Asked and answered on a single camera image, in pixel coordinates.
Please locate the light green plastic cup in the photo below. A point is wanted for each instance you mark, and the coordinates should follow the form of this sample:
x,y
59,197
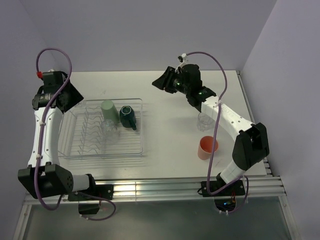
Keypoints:
x,y
109,111

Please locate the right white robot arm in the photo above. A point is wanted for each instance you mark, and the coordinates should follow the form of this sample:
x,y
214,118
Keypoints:
x,y
251,143

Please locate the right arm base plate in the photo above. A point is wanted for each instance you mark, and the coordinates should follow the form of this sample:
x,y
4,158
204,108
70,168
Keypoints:
x,y
237,188

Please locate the orange plastic cup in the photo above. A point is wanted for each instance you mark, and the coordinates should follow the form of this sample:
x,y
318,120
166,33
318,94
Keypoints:
x,y
206,147

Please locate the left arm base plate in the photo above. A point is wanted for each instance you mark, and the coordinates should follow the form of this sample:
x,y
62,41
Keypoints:
x,y
102,191

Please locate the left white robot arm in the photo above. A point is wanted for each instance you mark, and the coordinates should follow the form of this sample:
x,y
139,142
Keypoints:
x,y
44,173

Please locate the dark green ceramic mug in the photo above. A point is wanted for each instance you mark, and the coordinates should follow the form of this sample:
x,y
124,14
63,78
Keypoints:
x,y
128,118

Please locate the large clear glass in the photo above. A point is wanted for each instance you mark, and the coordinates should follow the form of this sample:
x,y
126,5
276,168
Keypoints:
x,y
205,122
109,132

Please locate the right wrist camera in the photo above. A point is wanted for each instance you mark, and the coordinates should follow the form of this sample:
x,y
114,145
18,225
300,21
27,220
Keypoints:
x,y
183,60

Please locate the aluminium mounting rail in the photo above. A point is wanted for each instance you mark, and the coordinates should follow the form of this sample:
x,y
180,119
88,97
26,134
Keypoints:
x,y
171,189

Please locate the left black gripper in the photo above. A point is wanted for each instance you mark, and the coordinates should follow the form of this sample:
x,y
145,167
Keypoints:
x,y
76,97

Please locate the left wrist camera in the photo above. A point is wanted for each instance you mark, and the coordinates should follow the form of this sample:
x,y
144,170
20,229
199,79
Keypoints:
x,y
42,74

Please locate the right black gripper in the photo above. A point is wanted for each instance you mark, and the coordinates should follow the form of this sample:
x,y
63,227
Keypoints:
x,y
164,81

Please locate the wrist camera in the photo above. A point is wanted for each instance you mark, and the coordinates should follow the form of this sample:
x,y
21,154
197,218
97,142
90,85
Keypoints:
x,y
42,74
183,60

